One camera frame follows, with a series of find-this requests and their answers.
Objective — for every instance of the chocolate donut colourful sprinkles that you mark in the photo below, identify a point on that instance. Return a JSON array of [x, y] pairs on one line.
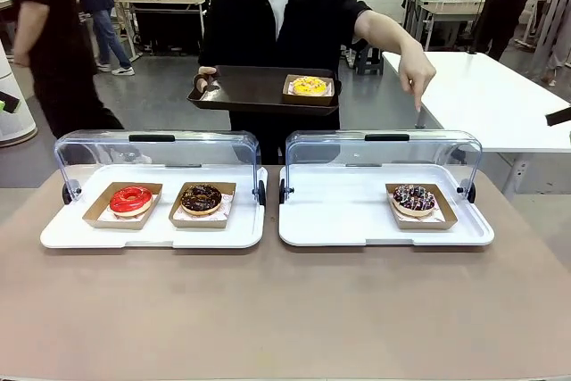
[[426, 202]]

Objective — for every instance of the white plastic display tray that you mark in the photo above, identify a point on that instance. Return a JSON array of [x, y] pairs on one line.
[[339, 211], [67, 229]]

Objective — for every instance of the bystander in grey clothes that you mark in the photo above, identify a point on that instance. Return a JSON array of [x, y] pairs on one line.
[[557, 19]]

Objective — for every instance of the person's right hand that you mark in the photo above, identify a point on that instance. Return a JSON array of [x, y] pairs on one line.
[[201, 78]]

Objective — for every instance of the brown cardboard donut box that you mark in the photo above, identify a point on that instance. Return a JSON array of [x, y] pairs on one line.
[[424, 225], [308, 101]]

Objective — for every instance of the chocolate donut in box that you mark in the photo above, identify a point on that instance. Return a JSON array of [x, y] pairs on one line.
[[196, 224]]

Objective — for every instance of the dark grey metal stool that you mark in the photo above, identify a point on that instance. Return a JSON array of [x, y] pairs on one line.
[[369, 60]]

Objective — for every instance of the person's left hand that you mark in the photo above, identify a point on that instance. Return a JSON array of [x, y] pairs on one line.
[[419, 73]]

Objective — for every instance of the white rectangular table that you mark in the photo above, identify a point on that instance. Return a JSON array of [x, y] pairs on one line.
[[490, 100]]

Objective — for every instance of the person's left forearm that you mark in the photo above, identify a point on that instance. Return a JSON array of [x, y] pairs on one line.
[[383, 30]]

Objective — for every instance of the red glazed donut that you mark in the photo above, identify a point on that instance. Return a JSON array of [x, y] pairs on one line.
[[120, 202]]

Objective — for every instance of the white cylindrical stand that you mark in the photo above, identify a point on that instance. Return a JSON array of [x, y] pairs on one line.
[[18, 126]]

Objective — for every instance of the person in black shirt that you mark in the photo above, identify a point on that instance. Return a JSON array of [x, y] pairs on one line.
[[241, 19]]

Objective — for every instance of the chocolate donut with nuts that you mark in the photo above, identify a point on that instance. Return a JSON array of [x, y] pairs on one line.
[[214, 202]]

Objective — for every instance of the yellow sprinkled donut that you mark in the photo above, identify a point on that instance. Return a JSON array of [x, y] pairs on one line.
[[296, 88]]

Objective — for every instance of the dark brown serving tray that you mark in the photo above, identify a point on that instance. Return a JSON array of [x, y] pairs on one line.
[[250, 86]]

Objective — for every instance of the red donut in box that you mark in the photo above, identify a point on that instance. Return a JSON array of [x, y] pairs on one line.
[[111, 226]]

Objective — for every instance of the bystander in blue jeans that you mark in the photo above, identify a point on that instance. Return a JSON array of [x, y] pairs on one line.
[[100, 24]]

